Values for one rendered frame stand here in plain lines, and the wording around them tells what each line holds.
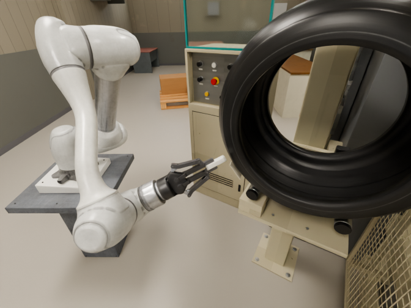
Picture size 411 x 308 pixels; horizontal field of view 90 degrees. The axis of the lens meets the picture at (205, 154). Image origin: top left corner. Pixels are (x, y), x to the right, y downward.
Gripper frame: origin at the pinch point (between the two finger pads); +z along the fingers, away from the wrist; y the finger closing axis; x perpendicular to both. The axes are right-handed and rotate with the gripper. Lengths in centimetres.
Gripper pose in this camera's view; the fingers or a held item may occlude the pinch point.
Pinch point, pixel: (215, 162)
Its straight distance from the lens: 67.9
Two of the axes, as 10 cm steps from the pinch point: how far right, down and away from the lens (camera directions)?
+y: 4.4, 8.6, 2.5
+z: 8.9, -4.6, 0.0
